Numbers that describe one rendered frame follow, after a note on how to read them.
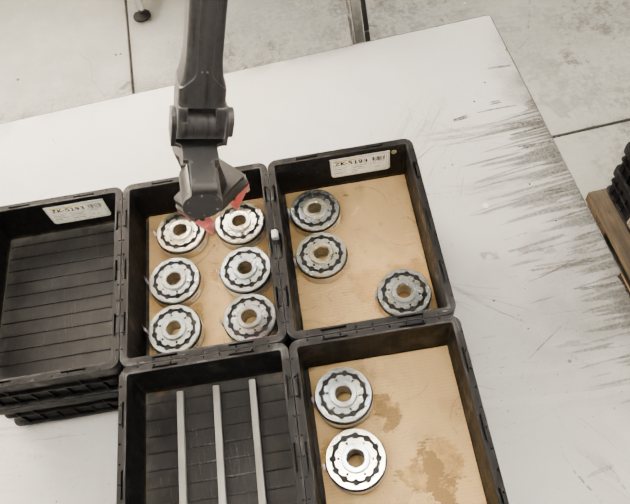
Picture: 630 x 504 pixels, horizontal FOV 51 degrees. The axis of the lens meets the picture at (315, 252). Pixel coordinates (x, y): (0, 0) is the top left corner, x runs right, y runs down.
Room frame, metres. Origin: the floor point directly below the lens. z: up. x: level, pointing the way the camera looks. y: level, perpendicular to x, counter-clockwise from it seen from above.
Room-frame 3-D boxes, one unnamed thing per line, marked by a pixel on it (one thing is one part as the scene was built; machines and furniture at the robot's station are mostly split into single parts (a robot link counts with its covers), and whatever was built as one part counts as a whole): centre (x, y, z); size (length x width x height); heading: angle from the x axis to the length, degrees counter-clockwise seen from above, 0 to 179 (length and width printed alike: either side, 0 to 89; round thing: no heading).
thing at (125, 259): (0.67, 0.22, 0.92); 0.40 x 0.30 x 0.02; 178
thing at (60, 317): (0.68, 0.52, 0.87); 0.40 x 0.30 x 0.11; 178
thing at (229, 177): (0.65, 0.14, 1.18); 0.10 x 0.07 x 0.07; 131
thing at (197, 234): (0.79, 0.26, 0.86); 0.10 x 0.10 x 0.01
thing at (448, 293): (0.66, -0.08, 0.92); 0.40 x 0.30 x 0.02; 178
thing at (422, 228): (0.66, -0.08, 0.87); 0.40 x 0.30 x 0.11; 178
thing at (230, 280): (0.67, 0.14, 0.86); 0.10 x 0.10 x 0.01
